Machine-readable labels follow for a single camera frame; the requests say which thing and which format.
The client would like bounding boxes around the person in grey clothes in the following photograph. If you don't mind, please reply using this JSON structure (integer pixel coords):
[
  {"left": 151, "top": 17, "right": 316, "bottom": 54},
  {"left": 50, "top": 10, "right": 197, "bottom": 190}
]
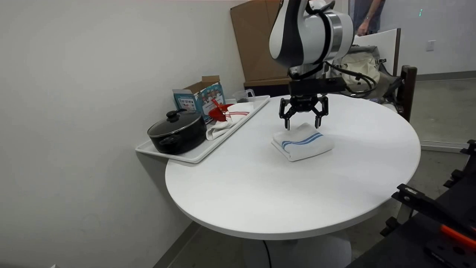
[{"left": 352, "top": 0, "right": 386, "bottom": 38}]

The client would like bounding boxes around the white and blue tea towel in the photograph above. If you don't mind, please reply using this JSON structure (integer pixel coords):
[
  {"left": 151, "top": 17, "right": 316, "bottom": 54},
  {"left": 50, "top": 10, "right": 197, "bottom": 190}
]
[{"left": 270, "top": 124, "right": 334, "bottom": 163}]

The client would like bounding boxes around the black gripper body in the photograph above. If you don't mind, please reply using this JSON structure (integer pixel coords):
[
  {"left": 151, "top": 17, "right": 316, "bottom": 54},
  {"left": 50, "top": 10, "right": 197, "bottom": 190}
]
[{"left": 282, "top": 78, "right": 330, "bottom": 115}]

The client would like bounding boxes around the white rectangular tray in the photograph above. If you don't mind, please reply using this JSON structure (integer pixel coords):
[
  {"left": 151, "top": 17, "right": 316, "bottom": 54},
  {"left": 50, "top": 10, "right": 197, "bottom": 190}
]
[{"left": 133, "top": 94, "right": 272, "bottom": 166}]

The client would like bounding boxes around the red and white cloth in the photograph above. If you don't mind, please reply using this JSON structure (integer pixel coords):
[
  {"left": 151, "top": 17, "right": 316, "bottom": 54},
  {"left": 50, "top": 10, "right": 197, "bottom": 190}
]
[{"left": 205, "top": 100, "right": 255, "bottom": 142}]

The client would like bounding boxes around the white panel with wooden edge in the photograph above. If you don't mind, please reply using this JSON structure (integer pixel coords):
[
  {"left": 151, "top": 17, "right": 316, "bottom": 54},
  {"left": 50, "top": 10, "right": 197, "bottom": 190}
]
[{"left": 352, "top": 27, "right": 402, "bottom": 78}]

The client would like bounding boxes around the dark wooden cabinet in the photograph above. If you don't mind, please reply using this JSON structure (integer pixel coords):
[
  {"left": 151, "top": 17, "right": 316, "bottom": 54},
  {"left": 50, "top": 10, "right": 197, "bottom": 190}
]
[{"left": 242, "top": 74, "right": 315, "bottom": 99}]

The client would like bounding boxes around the blue printed cardboard box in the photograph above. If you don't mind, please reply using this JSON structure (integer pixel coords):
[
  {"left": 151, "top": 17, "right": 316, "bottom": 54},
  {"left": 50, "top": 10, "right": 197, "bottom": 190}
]
[{"left": 172, "top": 75, "right": 225, "bottom": 126}]

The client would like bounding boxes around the large brown cardboard box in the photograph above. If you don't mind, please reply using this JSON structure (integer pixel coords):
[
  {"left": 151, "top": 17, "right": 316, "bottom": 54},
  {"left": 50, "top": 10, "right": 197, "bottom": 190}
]
[{"left": 228, "top": 0, "right": 313, "bottom": 90}]

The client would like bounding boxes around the dark wooden chair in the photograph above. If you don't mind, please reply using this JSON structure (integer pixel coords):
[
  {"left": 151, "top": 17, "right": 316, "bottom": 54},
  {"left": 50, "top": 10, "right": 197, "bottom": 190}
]
[{"left": 396, "top": 65, "right": 417, "bottom": 123}]

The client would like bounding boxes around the black pot with lid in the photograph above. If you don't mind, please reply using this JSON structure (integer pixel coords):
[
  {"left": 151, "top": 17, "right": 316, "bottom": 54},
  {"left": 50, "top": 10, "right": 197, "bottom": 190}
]
[{"left": 145, "top": 109, "right": 208, "bottom": 157}]

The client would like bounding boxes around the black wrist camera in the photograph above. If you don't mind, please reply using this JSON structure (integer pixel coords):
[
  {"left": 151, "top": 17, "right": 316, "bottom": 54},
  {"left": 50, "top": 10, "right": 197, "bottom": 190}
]
[{"left": 325, "top": 78, "right": 349, "bottom": 96}]

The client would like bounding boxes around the beige bag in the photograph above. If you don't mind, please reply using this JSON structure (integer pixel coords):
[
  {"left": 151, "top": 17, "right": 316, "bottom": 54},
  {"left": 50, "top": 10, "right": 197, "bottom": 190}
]
[{"left": 340, "top": 47, "right": 393, "bottom": 103}]

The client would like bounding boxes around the black clamp with orange handle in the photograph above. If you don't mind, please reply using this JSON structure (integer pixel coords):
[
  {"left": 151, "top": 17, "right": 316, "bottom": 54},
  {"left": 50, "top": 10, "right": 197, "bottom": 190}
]
[{"left": 391, "top": 184, "right": 476, "bottom": 251}]

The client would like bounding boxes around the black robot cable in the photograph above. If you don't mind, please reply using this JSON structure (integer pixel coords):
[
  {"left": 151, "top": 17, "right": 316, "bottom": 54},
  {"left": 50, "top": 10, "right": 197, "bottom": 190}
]
[{"left": 324, "top": 59, "right": 379, "bottom": 99}]

